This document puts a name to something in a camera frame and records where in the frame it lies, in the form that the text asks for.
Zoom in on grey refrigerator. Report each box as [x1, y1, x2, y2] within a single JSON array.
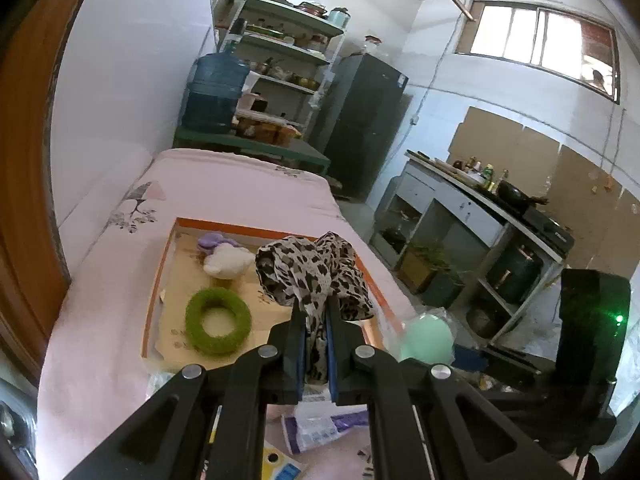
[[307, 52, 409, 198]]

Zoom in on leopard print scarf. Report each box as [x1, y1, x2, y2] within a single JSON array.
[[255, 231, 376, 386]]

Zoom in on brown wooden door frame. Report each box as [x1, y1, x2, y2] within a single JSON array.
[[0, 0, 101, 386]]

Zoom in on blue water jug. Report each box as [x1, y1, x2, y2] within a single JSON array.
[[181, 52, 251, 135]]

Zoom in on green low table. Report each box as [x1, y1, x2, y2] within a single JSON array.
[[173, 127, 332, 176]]

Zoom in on group of food jars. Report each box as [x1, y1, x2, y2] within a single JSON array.
[[235, 115, 303, 146]]

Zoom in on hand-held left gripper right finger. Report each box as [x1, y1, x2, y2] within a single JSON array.
[[325, 305, 576, 480]]

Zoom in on black gas stove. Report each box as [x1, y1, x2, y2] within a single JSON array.
[[522, 207, 576, 263]]

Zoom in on green fuzzy ring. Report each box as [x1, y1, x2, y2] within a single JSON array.
[[185, 288, 252, 356]]

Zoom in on dark green planter box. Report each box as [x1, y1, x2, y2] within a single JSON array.
[[425, 270, 466, 308]]

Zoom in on grey kitchen counter cabinet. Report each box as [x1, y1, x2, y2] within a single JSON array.
[[372, 152, 576, 346]]

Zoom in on cardboard wall sheets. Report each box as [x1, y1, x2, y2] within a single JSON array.
[[447, 106, 640, 281]]

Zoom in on white plush toy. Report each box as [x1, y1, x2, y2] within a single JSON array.
[[202, 244, 256, 280]]

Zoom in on pale green packet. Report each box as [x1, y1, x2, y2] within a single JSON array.
[[147, 370, 173, 401]]

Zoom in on yellow planter box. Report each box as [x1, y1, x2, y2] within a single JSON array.
[[397, 245, 441, 293]]

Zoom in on water jug pump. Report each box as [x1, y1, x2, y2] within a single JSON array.
[[227, 17, 246, 56]]

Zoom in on white purple packet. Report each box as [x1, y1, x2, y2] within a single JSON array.
[[282, 400, 371, 456]]

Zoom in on yellow blue packet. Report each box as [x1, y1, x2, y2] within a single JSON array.
[[210, 437, 311, 480]]

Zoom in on mint green foam ball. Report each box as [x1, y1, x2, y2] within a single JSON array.
[[400, 312, 456, 363]]

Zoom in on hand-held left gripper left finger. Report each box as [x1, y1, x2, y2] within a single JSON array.
[[62, 305, 307, 480]]

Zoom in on orange rimmed cardboard box lid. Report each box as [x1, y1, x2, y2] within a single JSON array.
[[141, 217, 406, 361]]

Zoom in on purple soft cloth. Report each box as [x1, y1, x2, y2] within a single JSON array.
[[196, 232, 238, 253]]

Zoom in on barred window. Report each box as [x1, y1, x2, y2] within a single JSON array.
[[455, 0, 621, 103]]

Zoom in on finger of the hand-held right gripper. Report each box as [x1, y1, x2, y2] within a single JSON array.
[[455, 345, 556, 393]]

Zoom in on row of condiment bottles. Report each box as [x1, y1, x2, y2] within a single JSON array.
[[452, 156, 508, 191]]

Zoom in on dark green cooking pot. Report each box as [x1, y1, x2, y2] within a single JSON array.
[[487, 242, 543, 303]]

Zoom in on black wok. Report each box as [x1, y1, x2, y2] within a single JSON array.
[[496, 181, 548, 206]]

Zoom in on white metal shelf rack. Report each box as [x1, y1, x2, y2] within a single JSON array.
[[215, 0, 348, 136]]

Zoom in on round metal pot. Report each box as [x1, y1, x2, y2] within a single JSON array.
[[467, 305, 506, 338]]

